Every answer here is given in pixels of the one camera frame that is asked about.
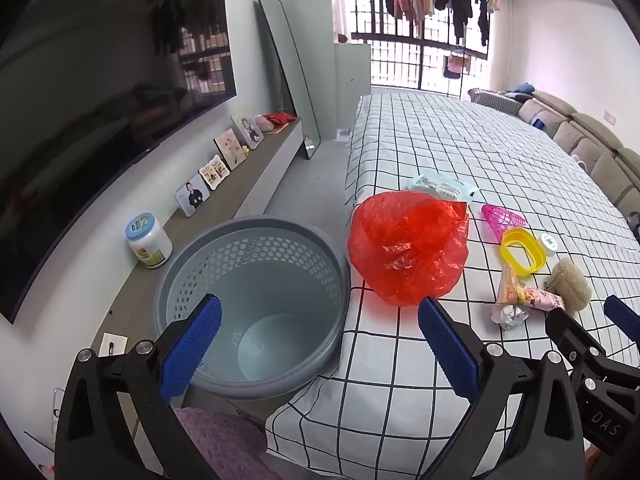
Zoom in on scalloped white photo frame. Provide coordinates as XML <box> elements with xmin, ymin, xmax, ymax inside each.
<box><xmin>199</xmin><ymin>156</ymin><xmax>231</xmax><ymax>193</ymax></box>

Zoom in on black window grille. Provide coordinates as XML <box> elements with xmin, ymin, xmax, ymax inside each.
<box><xmin>332</xmin><ymin>0</ymin><xmax>493</xmax><ymax>96</ymax></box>

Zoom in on grey cabinet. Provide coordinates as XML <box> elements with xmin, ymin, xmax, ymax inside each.
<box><xmin>332</xmin><ymin>42</ymin><xmax>372</xmax><ymax>133</ymax></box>

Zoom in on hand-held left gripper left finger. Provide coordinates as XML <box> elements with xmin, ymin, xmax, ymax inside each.
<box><xmin>54</xmin><ymin>294</ymin><xmax>223</xmax><ymax>480</ymax></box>

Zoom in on white jar with blue lid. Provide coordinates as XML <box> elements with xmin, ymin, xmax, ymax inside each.
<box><xmin>125</xmin><ymin>212</ymin><xmax>173</xmax><ymax>269</ymax></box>

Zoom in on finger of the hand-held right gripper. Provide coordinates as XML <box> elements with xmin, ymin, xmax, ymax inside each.
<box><xmin>545</xmin><ymin>307</ymin><xmax>608</xmax><ymax>373</ymax></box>
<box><xmin>603</xmin><ymin>296</ymin><xmax>640</xmax><ymax>346</ymax></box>

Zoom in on white checkered bed sheet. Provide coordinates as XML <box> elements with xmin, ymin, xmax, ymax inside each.
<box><xmin>265</xmin><ymin>92</ymin><xmax>640</xmax><ymax>480</ymax></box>

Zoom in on houndstooth cushion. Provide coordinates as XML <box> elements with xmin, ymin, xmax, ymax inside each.
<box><xmin>467</xmin><ymin>87</ymin><xmax>523</xmax><ymax>114</ymax></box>

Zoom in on purple knitted cloth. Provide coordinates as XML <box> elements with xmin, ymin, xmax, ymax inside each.
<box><xmin>172</xmin><ymin>407</ymin><xmax>281</xmax><ymax>480</ymax></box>

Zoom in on pink plastic mesh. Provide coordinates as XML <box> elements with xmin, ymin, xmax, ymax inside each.
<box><xmin>481</xmin><ymin>203</ymin><xmax>528</xmax><ymax>241</ymax></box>

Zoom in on blue clothes on sofa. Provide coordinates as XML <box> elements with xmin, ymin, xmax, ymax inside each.
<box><xmin>504</xmin><ymin>82</ymin><xmax>536</xmax><ymax>103</ymax></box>

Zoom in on beige sofa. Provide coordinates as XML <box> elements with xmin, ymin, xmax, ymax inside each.
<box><xmin>517</xmin><ymin>91</ymin><xmax>640</xmax><ymax>241</ymax></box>

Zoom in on tall leaning mirror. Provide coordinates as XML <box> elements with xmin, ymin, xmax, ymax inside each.
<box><xmin>256</xmin><ymin>0</ymin><xmax>322</xmax><ymax>160</ymax></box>

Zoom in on light blue tissue packet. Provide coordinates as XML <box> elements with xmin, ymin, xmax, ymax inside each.
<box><xmin>402</xmin><ymin>174</ymin><xmax>478</xmax><ymax>204</ymax></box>

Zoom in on yellow plastic ring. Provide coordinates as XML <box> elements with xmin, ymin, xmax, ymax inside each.
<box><xmin>501</xmin><ymin>227</ymin><xmax>548</xmax><ymax>277</ymax></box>

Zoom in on red plastic bag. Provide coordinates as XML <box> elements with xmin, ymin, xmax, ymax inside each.
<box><xmin>347</xmin><ymin>191</ymin><xmax>471</xmax><ymax>307</ymax></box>

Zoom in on child photo frame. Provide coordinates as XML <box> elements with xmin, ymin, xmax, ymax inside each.
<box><xmin>214</xmin><ymin>128</ymin><xmax>247</xmax><ymax>171</ymax></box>

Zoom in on black wall television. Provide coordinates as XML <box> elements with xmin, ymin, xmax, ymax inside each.
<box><xmin>0</xmin><ymin>0</ymin><xmax>238</xmax><ymax>323</ymax></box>

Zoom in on beige fluffy puff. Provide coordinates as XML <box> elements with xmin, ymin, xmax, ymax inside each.
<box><xmin>550</xmin><ymin>258</ymin><xmax>592</xmax><ymax>316</ymax></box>

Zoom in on grey perforated laundry basket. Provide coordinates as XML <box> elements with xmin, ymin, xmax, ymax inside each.
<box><xmin>154</xmin><ymin>216</ymin><xmax>352</xmax><ymax>401</ymax></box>

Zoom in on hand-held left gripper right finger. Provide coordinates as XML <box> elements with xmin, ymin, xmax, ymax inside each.
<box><xmin>417</xmin><ymin>296</ymin><xmax>586</xmax><ymax>480</ymax></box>

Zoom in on grey wooden television console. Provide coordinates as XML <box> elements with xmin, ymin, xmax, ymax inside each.
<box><xmin>50</xmin><ymin>117</ymin><xmax>304</xmax><ymax>461</ymax></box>

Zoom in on photo frame with dark figure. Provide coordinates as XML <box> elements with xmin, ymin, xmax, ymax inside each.
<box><xmin>231</xmin><ymin>115</ymin><xmax>264</xmax><ymax>150</ymax></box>

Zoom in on pink garment on rack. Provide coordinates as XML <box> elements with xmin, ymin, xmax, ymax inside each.
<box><xmin>444</xmin><ymin>55</ymin><xmax>472</xmax><ymax>79</ymax></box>

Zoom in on crumpled white paper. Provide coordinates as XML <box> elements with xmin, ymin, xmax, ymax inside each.
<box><xmin>492</xmin><ymin>302</ymin><xmax>532</xmax><ymax>331</ymax></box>

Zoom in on white card with black print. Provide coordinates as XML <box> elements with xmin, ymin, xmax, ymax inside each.
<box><xmin>97</xmin><ymin>332</ymin><xmax>129</xmax><ymax>359</ymax></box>

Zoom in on photo frame of man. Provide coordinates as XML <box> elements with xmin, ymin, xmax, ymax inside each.
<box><xmin>175</xmin><ymin>175</ymin><xmax>211</xmax><ymax>217</ymax></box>

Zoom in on pink snack wrapper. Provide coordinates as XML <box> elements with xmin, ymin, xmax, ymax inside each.
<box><xmin>492</xmin><ymin>265</ymin><xmax>566</xmax><ymax>313</ymax></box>

